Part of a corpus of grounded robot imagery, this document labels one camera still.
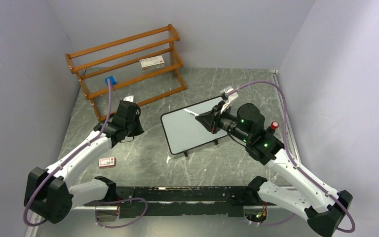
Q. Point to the white red box on shelf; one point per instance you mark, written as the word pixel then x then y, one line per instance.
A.
pixel 152 63

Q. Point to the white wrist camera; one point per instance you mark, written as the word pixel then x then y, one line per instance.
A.
pixel 127 99
pixel 229 95

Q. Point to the white blue marker pen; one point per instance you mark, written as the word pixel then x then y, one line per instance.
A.
pixel 190 112

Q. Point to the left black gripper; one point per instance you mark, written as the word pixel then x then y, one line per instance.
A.
pixel 138 130

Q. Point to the white whiteboard black frame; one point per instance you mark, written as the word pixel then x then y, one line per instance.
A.
pixel 183 132

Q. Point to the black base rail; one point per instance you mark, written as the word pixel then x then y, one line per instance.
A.
pixel 232 201

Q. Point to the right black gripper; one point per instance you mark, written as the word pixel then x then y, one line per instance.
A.
pixel 211 119

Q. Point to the orange wooden shelf rack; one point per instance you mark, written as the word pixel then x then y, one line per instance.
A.
pixel 120 58

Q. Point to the red black bottle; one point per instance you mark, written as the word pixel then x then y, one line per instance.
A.
pixel 273 127

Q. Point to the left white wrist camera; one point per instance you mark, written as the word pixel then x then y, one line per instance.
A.
pixel 127 99

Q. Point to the blue cube on shelf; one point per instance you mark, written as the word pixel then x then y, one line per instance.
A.
pixel 110 81

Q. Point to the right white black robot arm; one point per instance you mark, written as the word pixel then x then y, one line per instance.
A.
pixel 322 206

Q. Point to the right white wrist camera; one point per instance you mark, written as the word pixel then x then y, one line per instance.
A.
pixel 229 95

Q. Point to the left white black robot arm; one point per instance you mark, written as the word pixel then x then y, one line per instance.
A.
pixel 52 192

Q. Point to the red white box on table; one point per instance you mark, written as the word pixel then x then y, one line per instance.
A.
pixel 106 162

